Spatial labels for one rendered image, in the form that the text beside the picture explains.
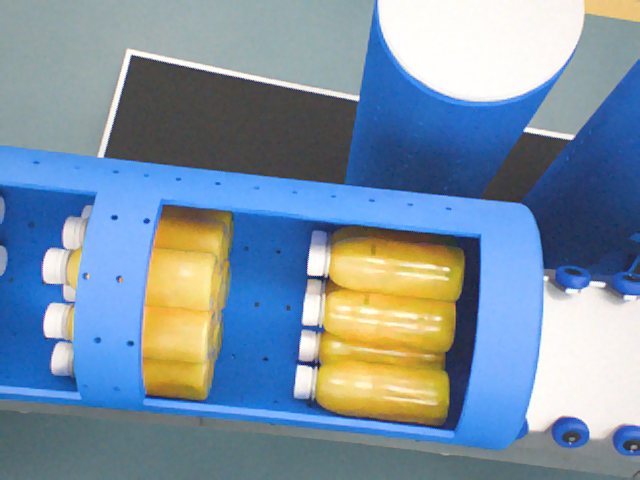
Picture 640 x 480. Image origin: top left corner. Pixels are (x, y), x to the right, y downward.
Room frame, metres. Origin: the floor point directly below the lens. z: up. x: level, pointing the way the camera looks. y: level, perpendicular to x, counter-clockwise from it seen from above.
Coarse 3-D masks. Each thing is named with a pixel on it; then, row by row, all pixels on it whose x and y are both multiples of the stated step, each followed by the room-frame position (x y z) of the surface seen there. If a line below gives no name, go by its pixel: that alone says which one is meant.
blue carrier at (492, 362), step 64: (0, 192) 0.31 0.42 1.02; (64, 192) 0.27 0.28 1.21; (128, 192) 0.27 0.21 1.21; (192, 192) 0.28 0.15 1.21; (256, 192) 0.30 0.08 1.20; (320, 192) 0.31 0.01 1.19; (384, 192) 0.33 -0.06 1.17; (128, 256) 0.20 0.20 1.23; (256, 256) 0.28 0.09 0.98; (512, 256) 0.25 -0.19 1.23; (0, 320) 0.16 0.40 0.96; (128, 320) 0.14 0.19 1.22; (256, 320) 0.20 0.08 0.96; (512, 320) 0.19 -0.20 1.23; (0, 384) 0.08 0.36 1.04; (64, 384) 0.08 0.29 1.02; (128, 384) 0.08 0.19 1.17; (256, 384) 0.11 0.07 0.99; (512, 384) 0.13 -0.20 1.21
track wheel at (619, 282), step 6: (618, 276) 0.32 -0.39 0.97; (624, 276) 0.32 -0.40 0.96; (630, 276) 0.32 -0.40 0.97; (636, 276) 0.33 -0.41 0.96; (612, 282) 0.32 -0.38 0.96; (618, 282) 0.31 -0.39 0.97; (624, 282) 0.31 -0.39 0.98; (630, 282) 0.31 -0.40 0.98; (636, 282) 0.31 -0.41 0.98; (618, 288) 0.31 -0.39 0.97; (624, 288) 0.31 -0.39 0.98; (630, 288) 0.31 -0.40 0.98; (636, 288) 0.31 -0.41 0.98; (630, 294) 0.30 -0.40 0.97; (636, 294) 0.30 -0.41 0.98
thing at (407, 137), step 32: (384, 64) 0.58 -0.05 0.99; (384, 96) 0.57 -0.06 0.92; (416, 96) 0.54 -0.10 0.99; (448, 96) 0.53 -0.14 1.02; (544, 96) 0.58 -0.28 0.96; (384, 128) 0.56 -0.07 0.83; (416, 128) 0.53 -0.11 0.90; (448, 128) 0.52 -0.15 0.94; (480, 128) 0.52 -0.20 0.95; (512, 128) 0.55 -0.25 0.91; (352, 160) 0.62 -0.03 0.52; (384, 160) 0.55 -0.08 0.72; (416, 160) 0.52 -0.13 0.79; (448, 160) 0.52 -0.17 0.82; (480, 160) 0.53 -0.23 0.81; (416, 192) 0.52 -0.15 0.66; (448, 192) 0.52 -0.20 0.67; (480, 192) 0.57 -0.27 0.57
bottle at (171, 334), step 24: (72, 312) 0.16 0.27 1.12; (144, 312) 0.16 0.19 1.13; (168, 312) 0.17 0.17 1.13; (192, 312) 0.17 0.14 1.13; (72, 336) 0.13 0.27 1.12; (144, 336) 0.14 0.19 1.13; (168, 336) 0.14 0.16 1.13; (192, 336) 0.14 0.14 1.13; (168, 360) 0.12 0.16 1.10; (192, 360) 0.12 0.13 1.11
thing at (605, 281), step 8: (32, 224) 0.30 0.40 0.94; (544, 272) 0.33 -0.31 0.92; (552, 272) 0.33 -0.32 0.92; (552, 280) 0.31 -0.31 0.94; (592, 280) 0.32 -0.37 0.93; (600, 280) 0.33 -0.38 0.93; (608, 280) 0.33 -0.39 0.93; (560, 288) 0.30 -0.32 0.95; (568, 288) 0.30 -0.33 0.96; (608, 288) 0.31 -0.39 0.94; (624, 296) 0.30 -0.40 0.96; (632, 296) 0.30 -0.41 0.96
